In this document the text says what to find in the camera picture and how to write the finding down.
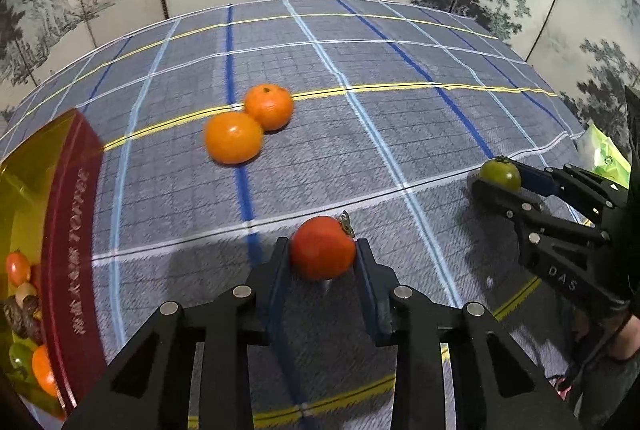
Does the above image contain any small green tomato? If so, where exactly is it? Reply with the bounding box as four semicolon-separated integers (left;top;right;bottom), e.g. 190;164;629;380
478;156;522;192

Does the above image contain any red tomato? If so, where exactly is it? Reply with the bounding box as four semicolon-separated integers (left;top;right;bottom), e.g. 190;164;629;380
6;251;32;287
290;211;357;282

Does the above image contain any orange mandarin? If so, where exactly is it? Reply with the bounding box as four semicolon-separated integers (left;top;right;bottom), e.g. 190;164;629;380
204;112;264;166
32;344;58;398
243;83;294;132

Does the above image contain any small beige longan fruit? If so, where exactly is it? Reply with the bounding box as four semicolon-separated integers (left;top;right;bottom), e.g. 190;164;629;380
14;282;39;312

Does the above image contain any large green tomato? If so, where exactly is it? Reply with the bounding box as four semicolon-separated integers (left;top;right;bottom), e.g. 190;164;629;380
9;342;35;382

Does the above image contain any right hand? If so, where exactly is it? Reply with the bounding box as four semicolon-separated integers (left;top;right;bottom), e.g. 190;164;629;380
573;310;639;362

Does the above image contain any green plastic package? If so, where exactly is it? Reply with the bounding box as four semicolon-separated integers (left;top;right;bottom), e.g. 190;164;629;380
576;124;631;188

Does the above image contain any pink ribbon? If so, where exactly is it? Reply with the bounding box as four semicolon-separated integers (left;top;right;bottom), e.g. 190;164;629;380
548;375;572;401

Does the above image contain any blue plaid tablecloth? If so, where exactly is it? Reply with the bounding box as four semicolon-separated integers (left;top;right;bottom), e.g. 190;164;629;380
0;0;597;430

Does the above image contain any red gold metal tin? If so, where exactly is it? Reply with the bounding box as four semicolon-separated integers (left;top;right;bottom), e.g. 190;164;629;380
1;108;105;421

